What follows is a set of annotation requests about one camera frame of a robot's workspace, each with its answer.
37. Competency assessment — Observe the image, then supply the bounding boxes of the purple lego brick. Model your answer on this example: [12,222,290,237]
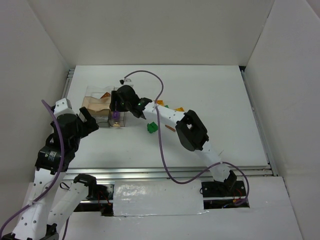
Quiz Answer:
[111,111,120,121]

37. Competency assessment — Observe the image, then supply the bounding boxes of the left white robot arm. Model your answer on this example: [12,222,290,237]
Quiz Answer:
[0,103,99,240]

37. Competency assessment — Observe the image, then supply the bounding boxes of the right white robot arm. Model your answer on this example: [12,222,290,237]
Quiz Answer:
[110,85,237,197]

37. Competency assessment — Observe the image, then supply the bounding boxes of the clear tall narrow container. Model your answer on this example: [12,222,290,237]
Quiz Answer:
[107,86,129,128]

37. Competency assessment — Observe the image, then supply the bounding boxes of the clear wavy container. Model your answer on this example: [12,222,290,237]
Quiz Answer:
[84,85,115,99]

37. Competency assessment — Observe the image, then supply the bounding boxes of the orange lego brick far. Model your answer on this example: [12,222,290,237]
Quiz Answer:
[156,100,164,106]

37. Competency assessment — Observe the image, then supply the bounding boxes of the brown orange lego brick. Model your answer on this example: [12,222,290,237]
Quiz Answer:
[165,125,176,132]

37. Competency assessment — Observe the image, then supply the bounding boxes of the orange lego brick right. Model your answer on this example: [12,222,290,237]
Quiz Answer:
[175,107,185,112]

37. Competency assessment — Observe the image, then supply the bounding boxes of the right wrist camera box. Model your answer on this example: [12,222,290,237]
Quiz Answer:
[119,78,132,85]

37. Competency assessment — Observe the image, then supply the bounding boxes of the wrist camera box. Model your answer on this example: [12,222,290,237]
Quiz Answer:
[53,98,74,118]
[119,78,132,85]

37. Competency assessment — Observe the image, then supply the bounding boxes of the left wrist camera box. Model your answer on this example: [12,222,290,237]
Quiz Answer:
[53,98,74,118]

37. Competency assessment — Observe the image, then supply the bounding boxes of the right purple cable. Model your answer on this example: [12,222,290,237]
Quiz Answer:
[123,70,250,207]

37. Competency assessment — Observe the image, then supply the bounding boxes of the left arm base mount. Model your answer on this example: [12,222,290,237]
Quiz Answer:
[59,173,114,217]

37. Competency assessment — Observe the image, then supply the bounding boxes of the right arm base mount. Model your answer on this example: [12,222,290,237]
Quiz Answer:
[199,180,250,210]

